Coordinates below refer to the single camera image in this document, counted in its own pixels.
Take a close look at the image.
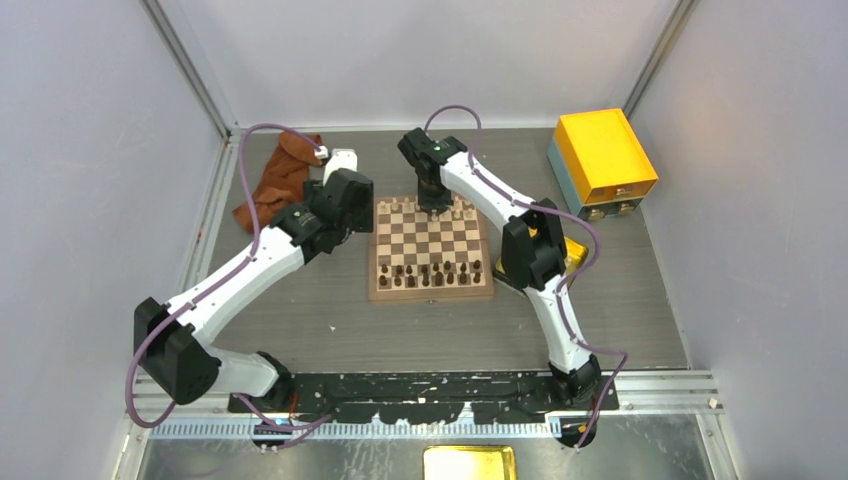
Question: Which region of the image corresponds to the gold metal tin tray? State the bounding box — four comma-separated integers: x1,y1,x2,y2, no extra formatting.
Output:
493,236,589,295

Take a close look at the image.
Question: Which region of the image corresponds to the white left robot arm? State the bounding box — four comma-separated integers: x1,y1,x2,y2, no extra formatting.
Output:
134,168,374,413

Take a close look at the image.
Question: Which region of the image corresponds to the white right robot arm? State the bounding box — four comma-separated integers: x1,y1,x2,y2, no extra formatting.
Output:
398,128,601,411

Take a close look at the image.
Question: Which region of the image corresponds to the brown cloth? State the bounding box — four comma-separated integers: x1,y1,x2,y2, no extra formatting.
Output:
232,123,325,234

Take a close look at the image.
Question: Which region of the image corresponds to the wooden chessboard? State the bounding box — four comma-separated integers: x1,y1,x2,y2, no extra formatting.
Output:
367,194,494,303

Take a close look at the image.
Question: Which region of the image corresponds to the yellow drawer box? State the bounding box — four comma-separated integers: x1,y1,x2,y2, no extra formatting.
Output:
547,108,659,221

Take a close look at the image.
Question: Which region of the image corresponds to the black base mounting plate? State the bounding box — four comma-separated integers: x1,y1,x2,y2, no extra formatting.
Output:
228,370,619,425

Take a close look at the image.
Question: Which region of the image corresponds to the gold tin lid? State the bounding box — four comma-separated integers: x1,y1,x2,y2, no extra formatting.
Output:
422,445,517,480

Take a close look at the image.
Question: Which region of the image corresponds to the aluminium front rail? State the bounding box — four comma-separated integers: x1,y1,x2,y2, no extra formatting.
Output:
125,370,724,450

